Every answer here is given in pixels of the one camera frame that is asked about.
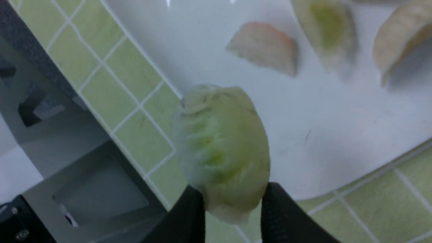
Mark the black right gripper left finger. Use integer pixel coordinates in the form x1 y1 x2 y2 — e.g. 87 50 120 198
141 186 206 243

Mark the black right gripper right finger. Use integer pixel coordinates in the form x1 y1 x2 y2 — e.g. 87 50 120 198
261 182 339 243

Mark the green dumpling plate lower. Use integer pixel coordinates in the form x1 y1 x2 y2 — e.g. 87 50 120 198
291 0 358 74

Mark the green checkered tablecloth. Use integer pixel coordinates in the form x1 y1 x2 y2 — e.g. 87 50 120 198
1 0 431 243

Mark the white square plate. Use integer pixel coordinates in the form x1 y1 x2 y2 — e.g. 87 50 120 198
102 0 432 200

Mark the grey metal table frame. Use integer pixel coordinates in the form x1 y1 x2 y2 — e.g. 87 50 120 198
0 0 169 243

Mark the beige dumpling plate right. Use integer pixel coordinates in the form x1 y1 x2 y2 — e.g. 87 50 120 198
372 0 432 87

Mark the green dumpling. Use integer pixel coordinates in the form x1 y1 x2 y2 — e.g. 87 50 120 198
172 84 271 225

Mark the pink dumpling plate bottom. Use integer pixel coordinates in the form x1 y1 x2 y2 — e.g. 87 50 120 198
225 21 298 77

